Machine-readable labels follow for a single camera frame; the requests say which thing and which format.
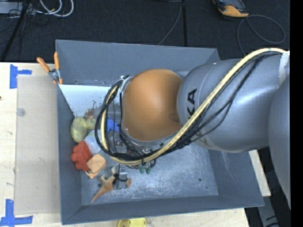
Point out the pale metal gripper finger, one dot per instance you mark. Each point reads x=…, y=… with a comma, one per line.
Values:
x=123, y=177
x=111, y=171

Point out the orange toy dinosaur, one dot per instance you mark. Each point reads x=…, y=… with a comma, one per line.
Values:
x=106, y=187

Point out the tan square sponge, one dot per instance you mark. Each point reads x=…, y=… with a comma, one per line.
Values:
x=96, y=163

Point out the red toy block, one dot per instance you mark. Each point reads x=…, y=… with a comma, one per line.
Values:
x=81, y=155

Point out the clear plastic thing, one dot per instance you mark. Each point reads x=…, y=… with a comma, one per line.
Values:
x=91, y=143

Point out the blue plastic thing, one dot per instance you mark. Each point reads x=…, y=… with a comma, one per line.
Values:
x=112, y=125

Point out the grey metal bin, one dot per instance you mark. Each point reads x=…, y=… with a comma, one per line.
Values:
x=165, y=185

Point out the yellow rubber duck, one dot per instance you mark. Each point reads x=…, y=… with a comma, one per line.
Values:
x=79, y=129

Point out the pale flat board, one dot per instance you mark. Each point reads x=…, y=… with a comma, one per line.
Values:
x=35, y=138

